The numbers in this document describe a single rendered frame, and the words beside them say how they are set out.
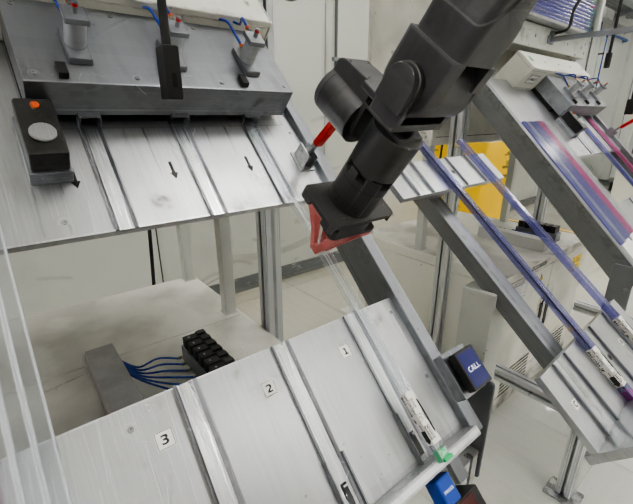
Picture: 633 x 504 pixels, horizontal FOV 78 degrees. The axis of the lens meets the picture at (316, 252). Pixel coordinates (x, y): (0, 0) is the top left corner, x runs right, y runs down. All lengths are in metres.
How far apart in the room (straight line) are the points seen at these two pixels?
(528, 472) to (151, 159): 1.46
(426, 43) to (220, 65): 0.34
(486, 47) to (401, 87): 0.07
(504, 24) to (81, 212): 0.43
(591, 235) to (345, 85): 0.93
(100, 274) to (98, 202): 1.81
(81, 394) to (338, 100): 0.68
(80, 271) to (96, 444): 1.90
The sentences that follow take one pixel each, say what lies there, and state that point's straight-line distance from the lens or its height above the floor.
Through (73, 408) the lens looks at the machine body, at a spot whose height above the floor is 0.62.
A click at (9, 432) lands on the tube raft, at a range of 0.40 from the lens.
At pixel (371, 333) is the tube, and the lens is 0.49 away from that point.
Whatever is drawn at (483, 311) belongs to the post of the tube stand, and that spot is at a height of 0.77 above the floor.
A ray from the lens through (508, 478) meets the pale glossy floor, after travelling 1.57.
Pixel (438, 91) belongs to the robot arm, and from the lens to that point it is 0.35.
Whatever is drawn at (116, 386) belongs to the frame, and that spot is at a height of 0.66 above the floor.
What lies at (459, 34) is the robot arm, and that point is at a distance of 0.35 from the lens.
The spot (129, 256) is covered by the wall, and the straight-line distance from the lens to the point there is 2.30.
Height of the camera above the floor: 1.10
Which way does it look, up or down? 19 degrees down
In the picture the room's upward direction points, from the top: straight up
